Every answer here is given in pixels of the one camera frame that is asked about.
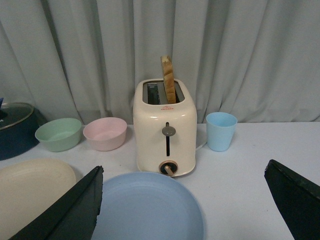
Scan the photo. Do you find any green bowl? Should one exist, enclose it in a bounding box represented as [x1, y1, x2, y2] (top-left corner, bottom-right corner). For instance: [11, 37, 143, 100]
[35, 118, 82, 152]

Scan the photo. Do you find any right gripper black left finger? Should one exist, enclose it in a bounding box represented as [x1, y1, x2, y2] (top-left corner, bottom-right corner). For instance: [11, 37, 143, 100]
[11, 166, 104, 240]

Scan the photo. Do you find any grey curtain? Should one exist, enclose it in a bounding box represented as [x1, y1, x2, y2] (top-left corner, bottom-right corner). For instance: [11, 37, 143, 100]
[0, 0, 320, 124]

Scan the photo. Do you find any glass pot lid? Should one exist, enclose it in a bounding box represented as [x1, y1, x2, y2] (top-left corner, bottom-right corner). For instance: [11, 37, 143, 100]
[0, 102, 34, 130]

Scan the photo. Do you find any cream plate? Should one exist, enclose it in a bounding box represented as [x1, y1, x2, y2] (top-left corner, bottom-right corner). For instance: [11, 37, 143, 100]
[0, 158, 76, 240]

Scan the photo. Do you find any dark blue saucepan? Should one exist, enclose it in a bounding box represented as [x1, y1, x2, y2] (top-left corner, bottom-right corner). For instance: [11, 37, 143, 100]
[0, 107, 47, 161]

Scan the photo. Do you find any light blue cup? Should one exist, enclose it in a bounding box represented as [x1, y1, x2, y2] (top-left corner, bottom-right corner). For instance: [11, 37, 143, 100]
[206, 112, 238, 152]

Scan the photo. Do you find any blue plate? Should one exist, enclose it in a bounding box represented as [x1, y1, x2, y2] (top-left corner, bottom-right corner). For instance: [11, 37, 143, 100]
[92, 172, 205, 240]

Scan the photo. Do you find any pink bowl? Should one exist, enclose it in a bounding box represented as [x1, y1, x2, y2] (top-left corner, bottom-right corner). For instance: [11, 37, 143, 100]
[83, 117, 127, 152]

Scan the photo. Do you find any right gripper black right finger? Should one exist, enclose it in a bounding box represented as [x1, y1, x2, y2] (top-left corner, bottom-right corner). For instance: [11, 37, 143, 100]
[264, 159, 320, 240]

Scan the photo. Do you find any cream toaster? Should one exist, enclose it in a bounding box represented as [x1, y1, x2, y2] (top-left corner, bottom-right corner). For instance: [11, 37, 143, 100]
[133, 78, 197, 177]

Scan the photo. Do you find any bread slice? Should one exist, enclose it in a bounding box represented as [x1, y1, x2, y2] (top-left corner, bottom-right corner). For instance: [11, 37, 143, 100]
[160, 55, 177, 104]

